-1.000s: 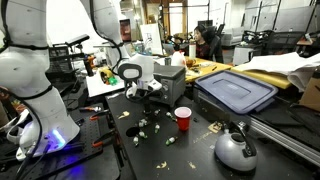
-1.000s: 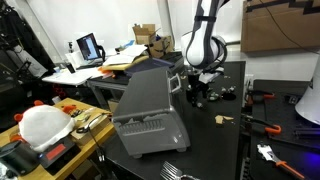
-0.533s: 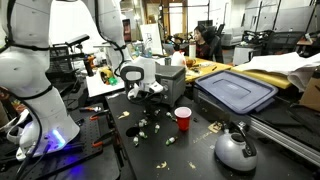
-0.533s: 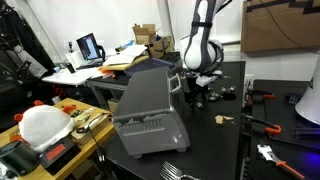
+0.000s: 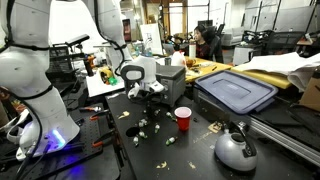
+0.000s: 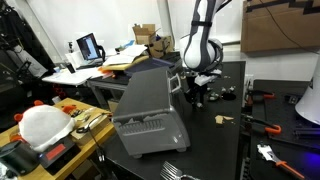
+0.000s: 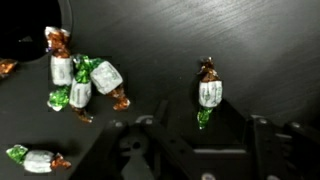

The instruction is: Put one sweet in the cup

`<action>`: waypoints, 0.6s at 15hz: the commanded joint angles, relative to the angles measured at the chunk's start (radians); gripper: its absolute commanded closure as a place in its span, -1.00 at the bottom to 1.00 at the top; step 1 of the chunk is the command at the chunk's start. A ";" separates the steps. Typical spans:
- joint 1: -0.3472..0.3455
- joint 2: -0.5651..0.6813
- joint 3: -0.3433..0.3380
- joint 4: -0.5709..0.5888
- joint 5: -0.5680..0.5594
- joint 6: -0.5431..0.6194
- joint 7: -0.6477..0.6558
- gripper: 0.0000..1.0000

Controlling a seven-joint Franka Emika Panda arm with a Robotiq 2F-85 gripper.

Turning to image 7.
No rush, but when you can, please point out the white sweet green brown wrapper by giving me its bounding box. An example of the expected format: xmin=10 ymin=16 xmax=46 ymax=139
xmin=87 ymin=57 xmax=132 ymax=112
xmin=195 ymin=56 xmax=224 ymax=131
xmin=44 ymin=25 xmax=74 ymax=113
xmin=0 ymin=58 xmax=18 ymax=79
xmin=68 ymin=54 xmax=95 ymax=124
xmin=5 ymin=143 xmax=73 ymax=174

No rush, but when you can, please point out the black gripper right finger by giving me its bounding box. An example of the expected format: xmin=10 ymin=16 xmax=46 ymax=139
xmin=221 ymin=99 xmax=320 ymax=180

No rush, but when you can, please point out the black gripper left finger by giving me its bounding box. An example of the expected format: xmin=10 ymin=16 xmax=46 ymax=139
xmin=69 ymin=99 xmax=169 ymax=180

